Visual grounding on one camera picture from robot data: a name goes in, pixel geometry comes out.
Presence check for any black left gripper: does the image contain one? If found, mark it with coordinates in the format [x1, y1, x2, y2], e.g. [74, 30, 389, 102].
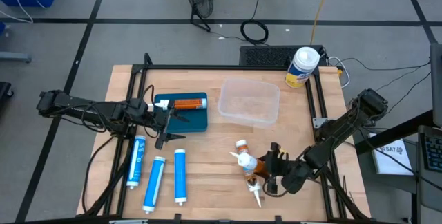
[151, 104, 191, 150]

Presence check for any grey metal floor foot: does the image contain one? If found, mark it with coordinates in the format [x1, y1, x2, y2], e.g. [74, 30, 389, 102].
[0, 51, 32, 63]

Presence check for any clear plastic container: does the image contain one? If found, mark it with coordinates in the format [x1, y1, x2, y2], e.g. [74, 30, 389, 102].
[217, 77, 281, 129]

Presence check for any coiled black cable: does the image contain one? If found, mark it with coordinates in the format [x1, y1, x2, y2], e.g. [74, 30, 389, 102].
[240, 0, 269, 45]

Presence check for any white printed paper sheet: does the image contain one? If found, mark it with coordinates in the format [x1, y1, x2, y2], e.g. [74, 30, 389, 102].
[368, 133, 414, 176]

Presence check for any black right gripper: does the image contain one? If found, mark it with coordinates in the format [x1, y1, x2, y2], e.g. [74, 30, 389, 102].
[262, 142, 314, 195]

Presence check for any yellow floor cable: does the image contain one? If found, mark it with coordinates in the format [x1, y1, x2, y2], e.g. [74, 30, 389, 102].
[309, 0, 335, 45]

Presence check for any looped white cable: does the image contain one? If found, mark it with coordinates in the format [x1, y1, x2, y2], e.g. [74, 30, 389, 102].
[327, 56, 350, 89]

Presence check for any orange sealant tube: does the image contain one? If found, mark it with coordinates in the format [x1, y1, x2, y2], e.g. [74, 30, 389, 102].
[229, 150, 272, 180]
[147, 97, 209, 111]
[236, 139, 262, 209]

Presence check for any black diagonal desk bar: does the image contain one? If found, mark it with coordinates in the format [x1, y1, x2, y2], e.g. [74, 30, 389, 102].
[355, 109, 434, 156]

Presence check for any black aluminium table frame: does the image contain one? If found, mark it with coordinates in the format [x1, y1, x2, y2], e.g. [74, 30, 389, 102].
[81, 53, 372, 224]

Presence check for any grey computer monitor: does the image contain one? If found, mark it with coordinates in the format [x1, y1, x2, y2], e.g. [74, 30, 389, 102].
[430, 43, 442, 128]

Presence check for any black object at floor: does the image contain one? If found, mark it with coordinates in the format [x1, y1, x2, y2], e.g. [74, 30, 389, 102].
[0, 81, 15, 102]

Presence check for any teal plastic tray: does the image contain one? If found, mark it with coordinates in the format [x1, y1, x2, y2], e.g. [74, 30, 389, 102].
[153, 91, 209, 134]

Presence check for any hanging black arm cable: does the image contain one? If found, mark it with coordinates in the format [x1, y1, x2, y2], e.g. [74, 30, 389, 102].
[81, 136, 117, 214]

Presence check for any Lysol wipes canister white lid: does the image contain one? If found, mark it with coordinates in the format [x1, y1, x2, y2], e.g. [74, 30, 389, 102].
[285, 46, 321, 89]

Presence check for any black computer keyboard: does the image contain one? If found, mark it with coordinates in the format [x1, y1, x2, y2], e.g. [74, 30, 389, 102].
[419, 125, 442, 175]

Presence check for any blue silicone tube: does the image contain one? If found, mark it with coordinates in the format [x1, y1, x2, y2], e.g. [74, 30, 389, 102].
[142, 156, 166, 215]
[126, 134, 147, 190]
[173, 148, 189, 207]

